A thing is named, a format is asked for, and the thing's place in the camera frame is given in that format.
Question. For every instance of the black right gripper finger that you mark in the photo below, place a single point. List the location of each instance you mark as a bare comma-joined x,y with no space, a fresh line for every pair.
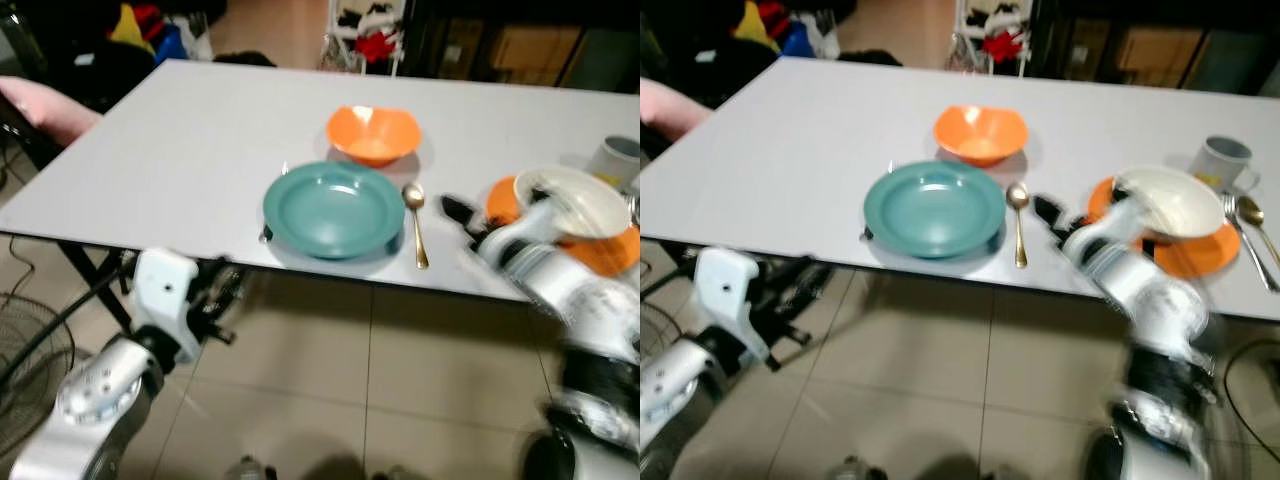
456,208
476,230
1048,208
1068,230

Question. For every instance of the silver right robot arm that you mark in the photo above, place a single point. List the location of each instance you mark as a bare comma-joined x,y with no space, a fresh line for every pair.
1160,330
590,330

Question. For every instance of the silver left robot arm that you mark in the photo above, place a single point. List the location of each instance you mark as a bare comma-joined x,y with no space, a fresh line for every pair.
90,400
670,395

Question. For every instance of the gold spoon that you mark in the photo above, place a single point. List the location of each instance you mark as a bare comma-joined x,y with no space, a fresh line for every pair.
414,196
1252,211
1017,195

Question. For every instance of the orange plastic bowl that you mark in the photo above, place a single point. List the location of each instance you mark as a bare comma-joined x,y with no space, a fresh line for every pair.
980,137
372,138

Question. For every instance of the white bowl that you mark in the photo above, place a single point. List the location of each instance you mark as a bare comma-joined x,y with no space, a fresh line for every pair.
1175,198
582,200

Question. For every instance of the teal round plate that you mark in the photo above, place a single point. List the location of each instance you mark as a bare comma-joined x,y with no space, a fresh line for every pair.
334,212
934,210

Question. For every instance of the orange round plate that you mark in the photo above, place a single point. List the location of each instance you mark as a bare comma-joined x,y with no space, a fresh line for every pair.
608,255
1200,256

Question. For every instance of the black table leg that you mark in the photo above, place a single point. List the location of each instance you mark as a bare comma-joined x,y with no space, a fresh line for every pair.
662,280
95,285

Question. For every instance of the black floor fan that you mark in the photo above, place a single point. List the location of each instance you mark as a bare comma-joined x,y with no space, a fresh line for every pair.
655,330
30,350

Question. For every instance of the grey mug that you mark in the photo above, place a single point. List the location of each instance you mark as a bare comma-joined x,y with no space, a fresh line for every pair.
615,160
1222,160

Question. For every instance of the red cloth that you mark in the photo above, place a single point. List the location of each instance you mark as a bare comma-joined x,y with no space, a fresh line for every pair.
1003,45
376,46

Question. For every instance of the dark wooden cabinet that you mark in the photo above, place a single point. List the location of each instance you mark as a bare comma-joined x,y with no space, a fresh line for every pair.
1160,55
530,55

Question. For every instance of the pink cushion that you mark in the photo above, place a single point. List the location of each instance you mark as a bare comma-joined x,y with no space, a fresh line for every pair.
45,105
670,108

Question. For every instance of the blue cloth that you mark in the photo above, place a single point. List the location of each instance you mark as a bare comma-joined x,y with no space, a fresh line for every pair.
172,45
796,40

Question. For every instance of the yellow cloth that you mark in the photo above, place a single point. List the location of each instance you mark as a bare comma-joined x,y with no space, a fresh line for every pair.
128,30
752,25

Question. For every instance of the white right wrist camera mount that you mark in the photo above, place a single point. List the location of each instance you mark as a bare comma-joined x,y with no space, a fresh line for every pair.
1112,228
525,232

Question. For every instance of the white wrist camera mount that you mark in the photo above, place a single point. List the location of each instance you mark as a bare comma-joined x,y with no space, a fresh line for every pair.
730,295
165,295
1112,228
525,232

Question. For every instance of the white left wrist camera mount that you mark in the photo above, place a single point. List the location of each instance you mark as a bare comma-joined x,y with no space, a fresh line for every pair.
730,295
165,295

